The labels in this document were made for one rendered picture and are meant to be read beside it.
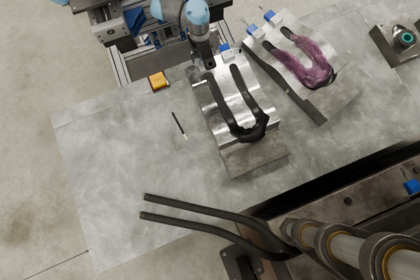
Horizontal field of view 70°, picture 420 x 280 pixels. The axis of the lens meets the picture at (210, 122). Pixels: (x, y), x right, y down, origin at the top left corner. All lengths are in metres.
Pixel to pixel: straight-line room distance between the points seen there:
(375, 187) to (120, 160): 1.06
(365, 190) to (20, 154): 2.15
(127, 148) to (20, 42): 1.70
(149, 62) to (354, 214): 1.51
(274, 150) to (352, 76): 0.44
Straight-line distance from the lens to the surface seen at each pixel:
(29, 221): 2.41
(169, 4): 1.04
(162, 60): 2.11
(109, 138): 1.38
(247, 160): 1.22
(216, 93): 1.27
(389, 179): 1.47
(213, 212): 1.17
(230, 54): 1.30
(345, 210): 1.38
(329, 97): 1.31
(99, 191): 1.36
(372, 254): 0.59
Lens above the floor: 2.07
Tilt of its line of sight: 75 degrees down
